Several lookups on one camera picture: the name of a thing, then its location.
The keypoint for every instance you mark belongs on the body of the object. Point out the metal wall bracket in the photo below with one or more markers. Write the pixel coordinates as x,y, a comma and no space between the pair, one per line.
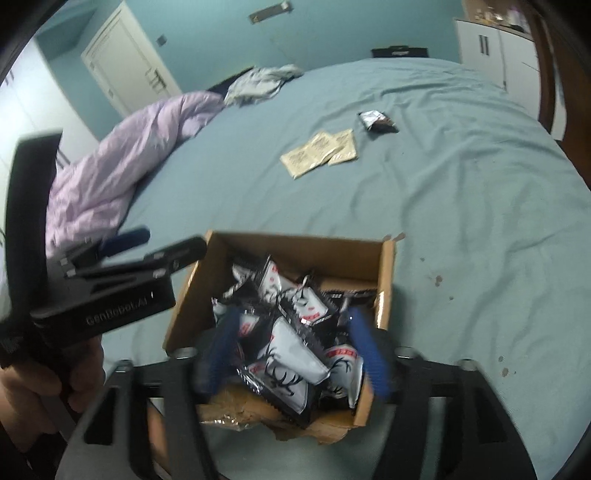
272,10

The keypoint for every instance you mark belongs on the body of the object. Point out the row of small bottles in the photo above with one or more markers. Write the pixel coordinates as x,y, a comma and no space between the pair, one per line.
501,14

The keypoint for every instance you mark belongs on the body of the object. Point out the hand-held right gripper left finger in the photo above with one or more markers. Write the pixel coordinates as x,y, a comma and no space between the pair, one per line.
224,346

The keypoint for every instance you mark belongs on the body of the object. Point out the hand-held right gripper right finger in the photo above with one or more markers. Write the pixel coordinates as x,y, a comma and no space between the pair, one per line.
369,355

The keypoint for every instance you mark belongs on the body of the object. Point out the white cabinet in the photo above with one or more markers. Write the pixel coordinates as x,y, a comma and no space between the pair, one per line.
494,46

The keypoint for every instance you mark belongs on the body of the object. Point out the black white snack packet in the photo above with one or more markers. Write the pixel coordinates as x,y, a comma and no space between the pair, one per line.
376,121

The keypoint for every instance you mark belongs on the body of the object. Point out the person's left hand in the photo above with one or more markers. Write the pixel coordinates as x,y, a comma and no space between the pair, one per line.
85,374

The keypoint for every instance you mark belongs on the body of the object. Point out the purple duvet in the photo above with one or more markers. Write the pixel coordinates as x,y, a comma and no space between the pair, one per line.
124,157

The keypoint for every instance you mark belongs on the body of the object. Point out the black paper bag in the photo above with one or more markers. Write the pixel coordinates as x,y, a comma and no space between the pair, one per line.
399,51

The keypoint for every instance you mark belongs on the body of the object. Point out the white wardrobe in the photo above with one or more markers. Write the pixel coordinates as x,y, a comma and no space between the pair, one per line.
27,106

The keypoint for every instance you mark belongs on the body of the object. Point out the wooden chair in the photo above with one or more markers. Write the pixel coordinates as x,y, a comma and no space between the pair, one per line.
547,78

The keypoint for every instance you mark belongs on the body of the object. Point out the white door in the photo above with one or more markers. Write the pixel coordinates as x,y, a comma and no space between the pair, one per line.
127,60

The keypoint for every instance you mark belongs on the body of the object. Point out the heap of antler-print snack packets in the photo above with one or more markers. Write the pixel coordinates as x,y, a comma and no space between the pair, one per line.
286,350

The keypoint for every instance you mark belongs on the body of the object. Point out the grey light switch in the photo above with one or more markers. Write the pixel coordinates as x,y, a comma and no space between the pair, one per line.
161,40

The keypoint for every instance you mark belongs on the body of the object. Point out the grey crumpled garment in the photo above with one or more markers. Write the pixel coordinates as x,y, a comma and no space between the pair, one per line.
261,83

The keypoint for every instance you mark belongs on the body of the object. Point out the brown cardboard box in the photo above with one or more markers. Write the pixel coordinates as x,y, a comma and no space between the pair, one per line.
300,254

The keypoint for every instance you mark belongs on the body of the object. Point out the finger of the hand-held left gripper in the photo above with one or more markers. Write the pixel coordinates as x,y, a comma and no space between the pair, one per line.
122,241
180,251

